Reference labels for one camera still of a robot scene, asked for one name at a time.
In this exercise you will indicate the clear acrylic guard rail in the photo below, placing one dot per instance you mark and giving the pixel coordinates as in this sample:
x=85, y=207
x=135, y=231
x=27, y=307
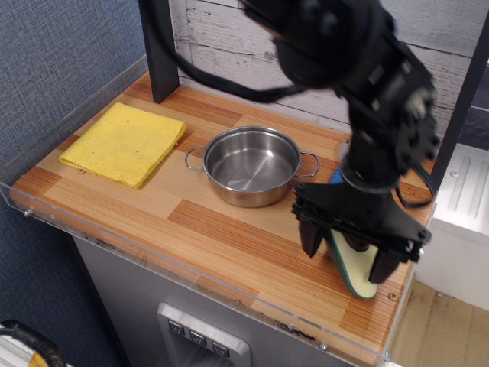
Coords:
x=176, y=210

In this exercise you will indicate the small steel pot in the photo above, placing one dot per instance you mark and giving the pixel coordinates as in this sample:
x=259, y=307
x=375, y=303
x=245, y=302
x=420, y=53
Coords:
x=254, y=166

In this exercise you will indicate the yellow folded cloth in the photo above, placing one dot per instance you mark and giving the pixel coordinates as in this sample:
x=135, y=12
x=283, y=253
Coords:
x=124, y=145

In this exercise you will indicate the black left frame post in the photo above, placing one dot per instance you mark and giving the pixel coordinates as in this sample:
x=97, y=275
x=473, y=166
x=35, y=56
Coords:
x=163, y=72

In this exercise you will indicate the black frame post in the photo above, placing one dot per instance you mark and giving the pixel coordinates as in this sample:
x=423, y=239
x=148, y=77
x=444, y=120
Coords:
x=163, y=72
x=452, y=38

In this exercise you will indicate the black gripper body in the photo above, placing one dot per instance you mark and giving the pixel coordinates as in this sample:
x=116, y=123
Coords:
x=374, y=218

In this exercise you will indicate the silver dispenser button panel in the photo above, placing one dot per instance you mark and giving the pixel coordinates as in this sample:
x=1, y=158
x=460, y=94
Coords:
x=191, y=341

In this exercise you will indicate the blue handled metal fork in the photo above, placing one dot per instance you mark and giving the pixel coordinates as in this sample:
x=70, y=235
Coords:
x=343, y=150

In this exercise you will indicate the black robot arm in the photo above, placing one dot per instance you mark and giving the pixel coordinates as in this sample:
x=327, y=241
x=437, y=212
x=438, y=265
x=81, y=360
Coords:
x=350, y=47

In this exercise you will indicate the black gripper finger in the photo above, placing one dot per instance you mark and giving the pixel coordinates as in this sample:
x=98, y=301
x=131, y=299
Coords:
x=311, y=235
x=385, y=264

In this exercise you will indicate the black right frame post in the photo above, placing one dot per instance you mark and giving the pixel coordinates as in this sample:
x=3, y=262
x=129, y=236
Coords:
x=452, y=38

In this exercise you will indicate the grey toy fridge cabinet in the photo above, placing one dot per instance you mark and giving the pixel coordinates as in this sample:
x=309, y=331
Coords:
x=226, y=308

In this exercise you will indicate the toy avocado half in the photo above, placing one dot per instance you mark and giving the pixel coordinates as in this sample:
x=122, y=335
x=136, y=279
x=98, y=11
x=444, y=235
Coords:
x=354, y=266

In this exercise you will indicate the white side cabinet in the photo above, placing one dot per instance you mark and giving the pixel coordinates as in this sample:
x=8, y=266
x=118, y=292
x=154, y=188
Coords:
x=455, y=261

